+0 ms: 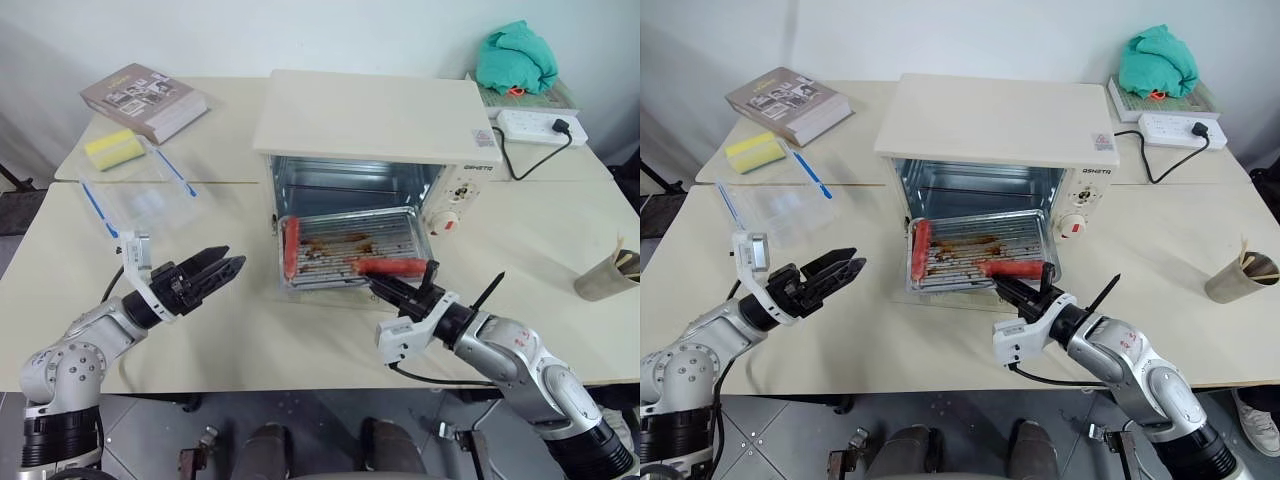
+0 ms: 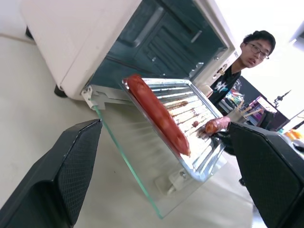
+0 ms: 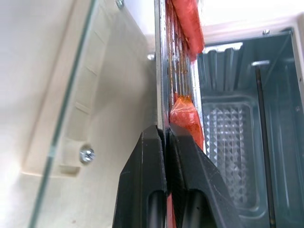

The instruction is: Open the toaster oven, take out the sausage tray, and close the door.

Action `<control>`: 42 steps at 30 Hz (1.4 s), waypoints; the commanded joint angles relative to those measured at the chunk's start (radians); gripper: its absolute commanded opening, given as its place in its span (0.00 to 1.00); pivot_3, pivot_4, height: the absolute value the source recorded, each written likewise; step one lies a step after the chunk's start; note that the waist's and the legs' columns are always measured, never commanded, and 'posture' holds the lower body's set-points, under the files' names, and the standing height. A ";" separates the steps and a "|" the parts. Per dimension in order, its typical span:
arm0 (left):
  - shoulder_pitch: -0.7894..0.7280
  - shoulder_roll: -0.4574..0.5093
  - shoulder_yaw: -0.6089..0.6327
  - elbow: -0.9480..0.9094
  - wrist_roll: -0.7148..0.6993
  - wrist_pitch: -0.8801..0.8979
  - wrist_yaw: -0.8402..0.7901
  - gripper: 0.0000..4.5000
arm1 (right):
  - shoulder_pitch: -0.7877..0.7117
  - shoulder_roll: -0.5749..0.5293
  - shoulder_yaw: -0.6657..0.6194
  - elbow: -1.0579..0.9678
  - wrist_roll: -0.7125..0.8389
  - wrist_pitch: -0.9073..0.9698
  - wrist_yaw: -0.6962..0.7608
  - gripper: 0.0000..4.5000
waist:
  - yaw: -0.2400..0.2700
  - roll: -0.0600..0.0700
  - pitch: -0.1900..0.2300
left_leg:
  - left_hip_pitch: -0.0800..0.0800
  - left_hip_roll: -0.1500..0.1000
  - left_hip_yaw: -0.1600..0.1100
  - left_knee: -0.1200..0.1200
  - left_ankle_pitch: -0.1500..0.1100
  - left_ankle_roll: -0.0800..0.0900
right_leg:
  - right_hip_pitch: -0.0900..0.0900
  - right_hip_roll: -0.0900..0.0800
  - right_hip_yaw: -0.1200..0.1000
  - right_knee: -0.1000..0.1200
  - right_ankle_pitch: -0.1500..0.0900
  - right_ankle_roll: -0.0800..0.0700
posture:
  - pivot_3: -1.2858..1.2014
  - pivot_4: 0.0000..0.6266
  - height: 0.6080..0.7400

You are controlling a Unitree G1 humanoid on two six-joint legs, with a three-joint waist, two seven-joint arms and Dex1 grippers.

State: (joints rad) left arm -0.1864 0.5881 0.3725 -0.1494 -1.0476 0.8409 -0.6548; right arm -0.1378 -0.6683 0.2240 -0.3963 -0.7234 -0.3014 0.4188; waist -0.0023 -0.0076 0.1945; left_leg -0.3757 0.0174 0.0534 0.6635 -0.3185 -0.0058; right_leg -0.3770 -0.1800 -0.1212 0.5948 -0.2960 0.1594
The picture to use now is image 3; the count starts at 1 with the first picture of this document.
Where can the dark oven heating rod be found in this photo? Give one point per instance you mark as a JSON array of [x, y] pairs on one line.
[[264, 142]]

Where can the glass toaster oven door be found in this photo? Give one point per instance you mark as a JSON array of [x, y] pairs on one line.
[[107, 95]]

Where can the embossed silver crumb tray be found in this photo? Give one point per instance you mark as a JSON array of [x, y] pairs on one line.
[[228, 147]]

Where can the red sausage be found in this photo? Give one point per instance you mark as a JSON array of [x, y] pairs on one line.
[[187, 116], [190, 23]]

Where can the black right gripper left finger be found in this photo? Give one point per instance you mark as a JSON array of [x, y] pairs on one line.
[[140, 171]]

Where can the silver metal baking tray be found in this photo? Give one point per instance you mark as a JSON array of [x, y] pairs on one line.
[[158, 71]]

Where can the cream toaster oven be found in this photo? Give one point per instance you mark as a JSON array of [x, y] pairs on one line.
[[282, 123]]

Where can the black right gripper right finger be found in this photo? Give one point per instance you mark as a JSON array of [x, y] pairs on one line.
[[197, 175]]

